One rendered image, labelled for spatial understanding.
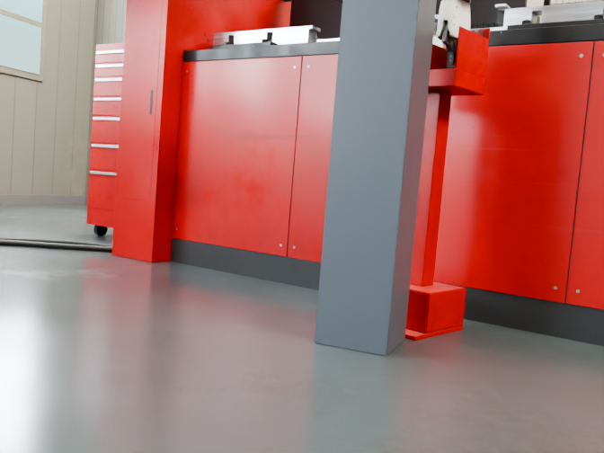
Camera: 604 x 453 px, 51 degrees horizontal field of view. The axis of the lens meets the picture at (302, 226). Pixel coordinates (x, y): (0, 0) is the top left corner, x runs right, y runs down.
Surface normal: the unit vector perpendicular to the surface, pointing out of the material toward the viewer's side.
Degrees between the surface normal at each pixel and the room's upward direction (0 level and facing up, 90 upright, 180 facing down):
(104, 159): 90
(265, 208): 90
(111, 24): 90
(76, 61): 90
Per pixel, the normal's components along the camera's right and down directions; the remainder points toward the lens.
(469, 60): 0.73, 0.11
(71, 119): 0.92, 0.11
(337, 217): -0.39, 0.04
